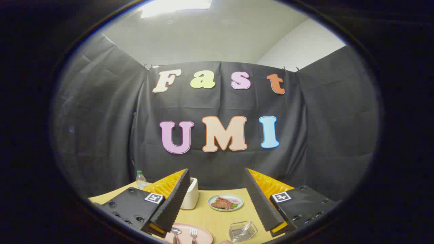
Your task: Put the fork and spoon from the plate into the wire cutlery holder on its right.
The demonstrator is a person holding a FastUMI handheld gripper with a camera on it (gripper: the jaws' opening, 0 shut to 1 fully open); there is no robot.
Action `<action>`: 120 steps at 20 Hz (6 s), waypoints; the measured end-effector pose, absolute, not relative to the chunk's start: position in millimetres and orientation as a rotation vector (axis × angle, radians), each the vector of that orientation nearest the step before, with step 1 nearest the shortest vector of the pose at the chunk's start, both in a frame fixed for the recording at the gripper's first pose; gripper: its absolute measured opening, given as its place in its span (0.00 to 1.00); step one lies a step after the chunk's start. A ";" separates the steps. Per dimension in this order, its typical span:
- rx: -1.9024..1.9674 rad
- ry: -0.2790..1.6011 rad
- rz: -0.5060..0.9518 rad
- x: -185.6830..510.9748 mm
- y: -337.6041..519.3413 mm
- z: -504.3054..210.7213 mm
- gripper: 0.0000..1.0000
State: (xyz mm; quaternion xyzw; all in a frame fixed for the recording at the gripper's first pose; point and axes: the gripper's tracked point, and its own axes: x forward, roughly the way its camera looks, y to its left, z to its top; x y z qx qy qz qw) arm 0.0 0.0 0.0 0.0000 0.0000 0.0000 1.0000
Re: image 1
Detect clear plastic water bottle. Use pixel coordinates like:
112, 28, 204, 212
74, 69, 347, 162
136, 170, 148, 189

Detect brown meat slice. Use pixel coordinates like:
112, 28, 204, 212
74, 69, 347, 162
211, 198, 234, 210

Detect pale green oval plate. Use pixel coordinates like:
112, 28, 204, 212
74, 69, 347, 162
208, 194, 244, 212

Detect cream white toaster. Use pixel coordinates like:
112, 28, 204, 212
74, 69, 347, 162
181, 177, 199, 210

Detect pink round plate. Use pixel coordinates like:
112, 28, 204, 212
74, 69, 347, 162
165, 223, 213, 244

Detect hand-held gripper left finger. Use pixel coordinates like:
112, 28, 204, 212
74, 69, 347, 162
93, 168, 191, 238

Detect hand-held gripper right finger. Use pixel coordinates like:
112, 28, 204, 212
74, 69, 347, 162
242, 168, 339, 238

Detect metal wire basket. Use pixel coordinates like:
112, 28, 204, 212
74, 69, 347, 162
229, 220, 258, 243

